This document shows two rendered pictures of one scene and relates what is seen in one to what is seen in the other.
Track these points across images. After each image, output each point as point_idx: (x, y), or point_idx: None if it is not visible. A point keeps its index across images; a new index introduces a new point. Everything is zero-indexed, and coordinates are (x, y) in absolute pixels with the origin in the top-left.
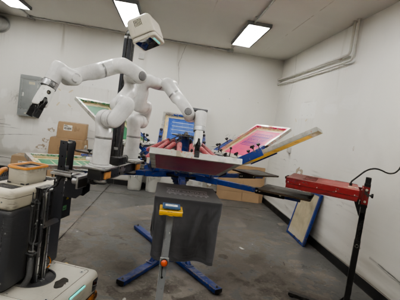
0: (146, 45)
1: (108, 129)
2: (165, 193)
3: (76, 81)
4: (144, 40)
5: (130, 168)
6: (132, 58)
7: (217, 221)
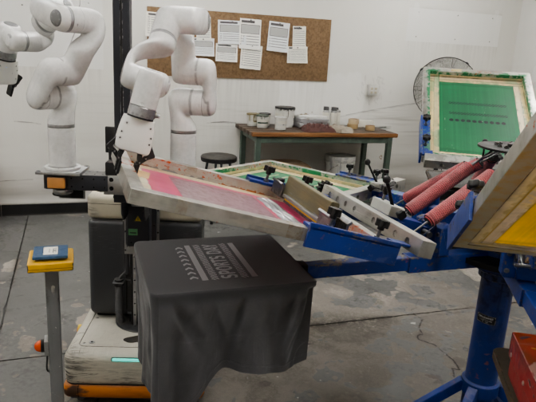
0: None
1: (57, 112)
2: (173, 246)
3: (8, 45)
4: None
5: None
6: None
7: (151, 333)
